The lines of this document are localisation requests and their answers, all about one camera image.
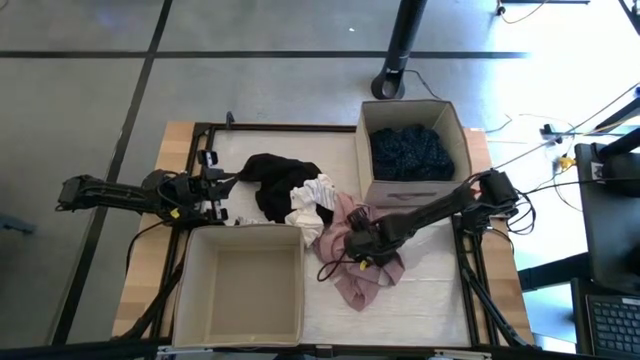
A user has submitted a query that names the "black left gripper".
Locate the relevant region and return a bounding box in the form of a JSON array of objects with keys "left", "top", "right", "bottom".
[{"left": 184, "top": 148, "right": 242, "bottom": 225}]

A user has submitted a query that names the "black garment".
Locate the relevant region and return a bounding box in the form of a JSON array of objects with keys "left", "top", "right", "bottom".
[{"left": 237, "top": 152, "right": 337, "bottom": 225}]

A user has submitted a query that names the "pink garment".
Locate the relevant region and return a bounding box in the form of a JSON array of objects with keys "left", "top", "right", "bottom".
[{"left": 313, "top": 191, "right": 407, "bottom": 312}]

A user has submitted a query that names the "dark blue checked garment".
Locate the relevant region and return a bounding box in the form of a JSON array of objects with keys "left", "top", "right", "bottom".
[{"left": 368, "top": 123, "right": 457, "bottom": 183}]

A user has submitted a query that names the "cardboard box with dark clothes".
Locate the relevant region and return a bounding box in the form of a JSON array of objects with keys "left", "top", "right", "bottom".
[{"left": 354, "top": 98, "right": 474, "bottom": 209}]

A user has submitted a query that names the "small white garment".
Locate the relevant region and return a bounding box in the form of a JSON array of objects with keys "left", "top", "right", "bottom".
[{"left": 233, "top": 214, "right": 269, "bottom": 227}]

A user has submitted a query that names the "plain white garment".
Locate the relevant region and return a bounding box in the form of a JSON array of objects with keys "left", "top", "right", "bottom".
[{"left": 283, "top": 207, "right": 326, "bottom": 250}]

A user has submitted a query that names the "white striped garment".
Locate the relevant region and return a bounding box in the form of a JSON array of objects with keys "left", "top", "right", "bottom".
[{"left": 289, "top": 173, "right": 339, "bottom": 213}]

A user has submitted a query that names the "white textured table mat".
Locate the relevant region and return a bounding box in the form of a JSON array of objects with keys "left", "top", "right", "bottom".
[{"left": 209, "top": 129, "right": 474, "bottom": 347}]

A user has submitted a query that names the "empty beige fabric box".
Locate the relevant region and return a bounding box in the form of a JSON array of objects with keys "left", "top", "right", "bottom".
[{"left": 172, "top": 223, "right": 306, "bottom": 349}]

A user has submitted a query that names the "black round pole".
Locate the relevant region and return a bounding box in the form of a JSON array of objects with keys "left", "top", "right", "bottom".
[{"left": 369, "top": 0, "right": 430, "bottom": 101}]

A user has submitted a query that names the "computer keyboard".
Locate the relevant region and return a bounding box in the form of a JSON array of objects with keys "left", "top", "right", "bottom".
[{"left": 585, "top": 294, "right": 640, "bottom": 357}]

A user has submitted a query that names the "black desk leg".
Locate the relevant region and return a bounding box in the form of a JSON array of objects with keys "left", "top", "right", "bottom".
[{"left": 594, "top": 97, "right": 640, "bottom": 134}]

